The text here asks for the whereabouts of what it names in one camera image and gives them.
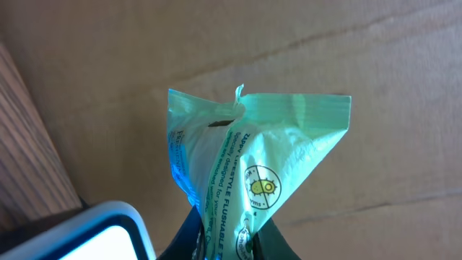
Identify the white barcode scanner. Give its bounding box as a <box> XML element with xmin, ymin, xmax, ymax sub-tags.
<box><xmin>1</xmin><ymin>201</ymin><xmax>157</xmax><ymax>259</ymax></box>

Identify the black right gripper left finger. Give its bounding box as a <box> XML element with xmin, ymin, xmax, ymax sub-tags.
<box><xmin>157</xmin><ymin>207</ymin><xmax>206</xmax><ymax>260</ymax></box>

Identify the light teal snack packet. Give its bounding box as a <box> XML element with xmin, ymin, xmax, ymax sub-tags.
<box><xmin>167</xmin><ymin>90</ymin><xmax>352</xmax><ymax>259</ymax></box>

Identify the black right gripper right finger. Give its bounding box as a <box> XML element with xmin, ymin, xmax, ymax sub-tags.
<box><xmin>253</xmin><ymin>218</ymin><xmax>300</xmax><ymax>260</ymax></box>

